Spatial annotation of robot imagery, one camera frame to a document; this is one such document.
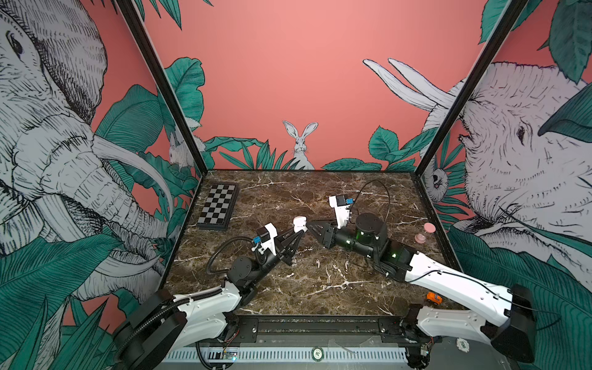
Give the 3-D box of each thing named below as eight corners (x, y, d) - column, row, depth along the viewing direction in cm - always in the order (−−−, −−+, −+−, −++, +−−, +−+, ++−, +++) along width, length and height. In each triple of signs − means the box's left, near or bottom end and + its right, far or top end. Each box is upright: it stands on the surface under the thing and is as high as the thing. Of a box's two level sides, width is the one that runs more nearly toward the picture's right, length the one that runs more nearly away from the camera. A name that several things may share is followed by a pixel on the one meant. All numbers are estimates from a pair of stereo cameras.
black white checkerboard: (199, 229, 100) (196, 224, 97) (213, 188, 116) (211, 182, 113) (229, 230, 100) (227, 225, 97) (239, 188, 116) (237, 183, 113)
